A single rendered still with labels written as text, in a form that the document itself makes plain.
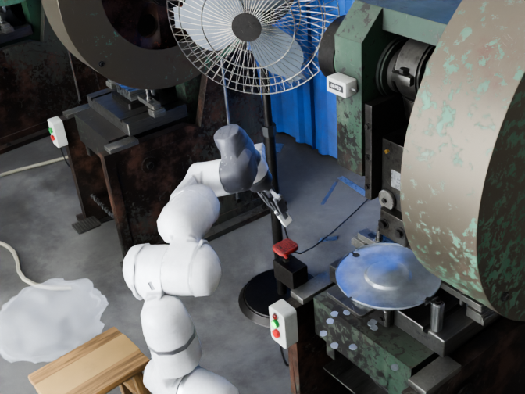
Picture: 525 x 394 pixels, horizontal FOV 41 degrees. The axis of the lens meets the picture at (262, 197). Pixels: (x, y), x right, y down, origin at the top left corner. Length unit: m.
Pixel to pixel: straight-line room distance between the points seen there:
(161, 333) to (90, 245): 2.20
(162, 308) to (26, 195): 2.82
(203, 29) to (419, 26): 0.96
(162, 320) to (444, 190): 0.63
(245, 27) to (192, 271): 1.08
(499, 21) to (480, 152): 0.22
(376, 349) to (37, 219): 2.44
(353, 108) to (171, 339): 0.75
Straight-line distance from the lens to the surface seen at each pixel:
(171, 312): 1.50
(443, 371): 1.95
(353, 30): 1.78
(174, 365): 1.58
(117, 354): 2.53
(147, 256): 1.52
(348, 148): 1.90
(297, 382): 2.38
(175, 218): 1.51
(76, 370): 2.52
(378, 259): 2.06
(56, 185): 4.28
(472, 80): 1.25
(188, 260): 1.48
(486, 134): 1.22
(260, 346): 2.93
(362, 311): 1.89
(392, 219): 1.91
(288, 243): 2.17
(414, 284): 1.98
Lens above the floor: 2.04
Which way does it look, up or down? 32 degrees down
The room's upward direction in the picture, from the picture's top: 5 degrees counter-clockwise
